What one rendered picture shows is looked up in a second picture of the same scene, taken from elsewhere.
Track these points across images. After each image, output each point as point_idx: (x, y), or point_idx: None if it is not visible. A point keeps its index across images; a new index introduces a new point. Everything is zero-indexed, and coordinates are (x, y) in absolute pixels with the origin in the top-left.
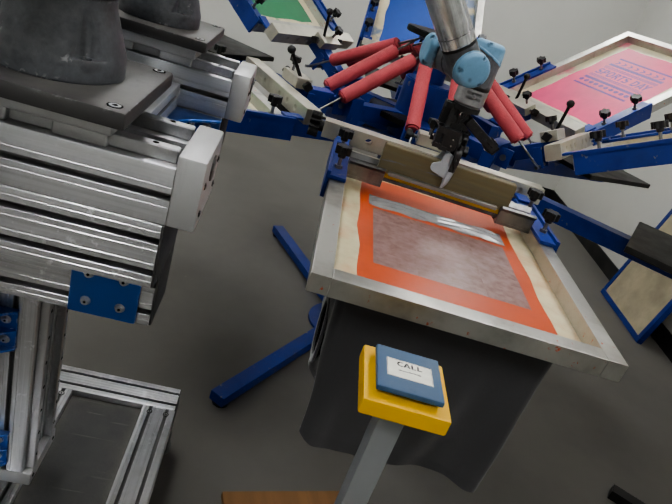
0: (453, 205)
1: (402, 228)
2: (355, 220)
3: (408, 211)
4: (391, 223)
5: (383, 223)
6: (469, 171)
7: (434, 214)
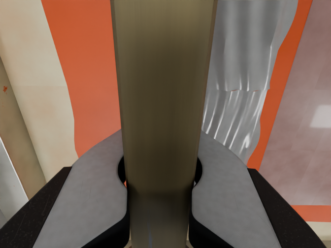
0: (62, 7)
1: (321, 165)
2: (316, 223)
3: (235, 153)
4: (306, 181)
5: (312, 192)
6: (204, 79)
7: (210, 93)
